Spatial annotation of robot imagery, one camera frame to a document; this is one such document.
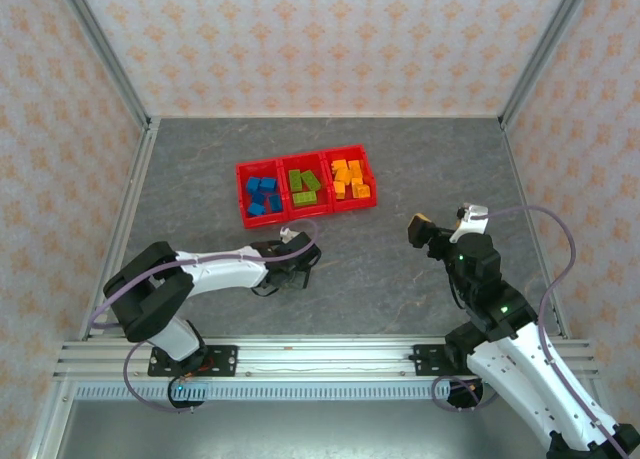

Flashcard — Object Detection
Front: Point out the aluminium frame post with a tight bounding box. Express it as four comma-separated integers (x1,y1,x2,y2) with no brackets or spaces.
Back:
52,0,154,130
498,0,599,130

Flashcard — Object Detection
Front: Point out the aluminium side frame rail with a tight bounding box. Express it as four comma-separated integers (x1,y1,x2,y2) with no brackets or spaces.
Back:
499,121,571,339
79,118,162,341

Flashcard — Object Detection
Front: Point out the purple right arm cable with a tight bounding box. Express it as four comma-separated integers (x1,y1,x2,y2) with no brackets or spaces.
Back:
432,204,629,459

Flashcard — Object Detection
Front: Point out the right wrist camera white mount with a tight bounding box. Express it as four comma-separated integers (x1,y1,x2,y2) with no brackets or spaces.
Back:
448,202,490,244

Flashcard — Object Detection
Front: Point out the thin aluminium wall rail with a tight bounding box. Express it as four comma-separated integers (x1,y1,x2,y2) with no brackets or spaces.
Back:
148,112,505,122

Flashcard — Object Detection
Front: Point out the red plastic bin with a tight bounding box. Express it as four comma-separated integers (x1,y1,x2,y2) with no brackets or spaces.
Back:
322,144,378,214
277,152,335,223
234,157,290,230

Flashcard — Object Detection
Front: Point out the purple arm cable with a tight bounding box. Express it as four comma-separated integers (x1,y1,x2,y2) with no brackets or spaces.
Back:
88,218,321,415
432,204,629,459

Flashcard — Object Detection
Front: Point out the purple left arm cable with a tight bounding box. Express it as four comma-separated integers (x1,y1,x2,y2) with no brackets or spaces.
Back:
88,218,321,415

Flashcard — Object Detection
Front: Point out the grey slotted cable duct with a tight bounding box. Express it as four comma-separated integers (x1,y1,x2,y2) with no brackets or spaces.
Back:
74,381,451,403

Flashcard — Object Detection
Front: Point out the wide aluminium base rail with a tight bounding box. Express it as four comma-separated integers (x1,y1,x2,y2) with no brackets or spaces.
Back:
53,334,601,380

